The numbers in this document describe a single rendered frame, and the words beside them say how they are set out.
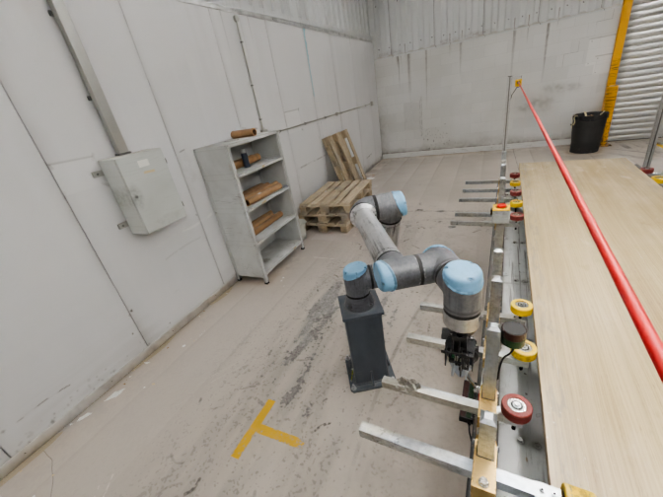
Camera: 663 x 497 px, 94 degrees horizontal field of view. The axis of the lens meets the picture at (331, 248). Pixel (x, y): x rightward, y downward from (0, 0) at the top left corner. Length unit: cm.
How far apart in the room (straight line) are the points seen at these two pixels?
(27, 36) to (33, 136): 61
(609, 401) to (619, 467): 20
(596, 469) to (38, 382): 295
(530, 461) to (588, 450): 31
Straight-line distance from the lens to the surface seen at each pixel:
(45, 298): 287
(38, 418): 310
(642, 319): 27
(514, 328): 100
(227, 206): 345
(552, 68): 877
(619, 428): 121
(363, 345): 208
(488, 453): 95
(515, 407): 115
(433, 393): 119
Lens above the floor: 180
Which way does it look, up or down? 26 degrees down
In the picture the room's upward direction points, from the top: 10 degrees counter-clockwise
